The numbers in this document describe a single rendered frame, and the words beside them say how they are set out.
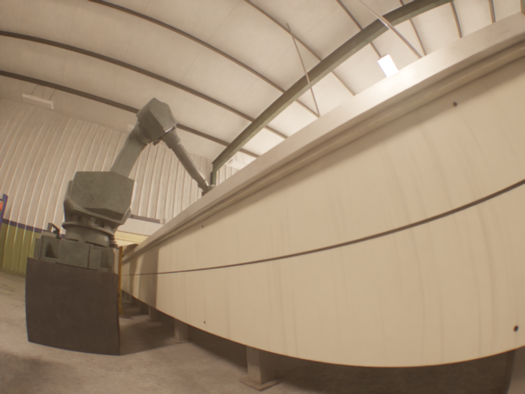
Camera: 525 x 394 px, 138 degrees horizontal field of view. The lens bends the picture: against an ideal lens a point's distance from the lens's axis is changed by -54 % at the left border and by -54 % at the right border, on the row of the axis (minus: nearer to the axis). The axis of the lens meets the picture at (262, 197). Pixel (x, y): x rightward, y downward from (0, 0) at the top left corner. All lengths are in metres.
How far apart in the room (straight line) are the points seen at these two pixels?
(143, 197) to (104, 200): 6.05
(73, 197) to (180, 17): 4.99
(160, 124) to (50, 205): 5.78
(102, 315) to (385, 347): 1.31
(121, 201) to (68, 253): 0.50
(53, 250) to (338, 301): 1.50
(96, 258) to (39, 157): 6.88
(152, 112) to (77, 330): 1.80
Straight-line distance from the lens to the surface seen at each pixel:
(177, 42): 6.08
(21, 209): 7.65
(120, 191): 1.57
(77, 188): 1.53
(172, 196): 7.85
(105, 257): 1.52
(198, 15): 5.76
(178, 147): 2.40
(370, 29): 6.55
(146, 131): 2.26
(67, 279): 1.43
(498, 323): 0.46
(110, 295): 1.39
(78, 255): 1.45
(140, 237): 2.76
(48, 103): 7.56
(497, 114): 0.51
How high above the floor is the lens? 0.47
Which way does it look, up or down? 22 degrees up
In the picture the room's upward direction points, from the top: 4 degrees counter-clockwise
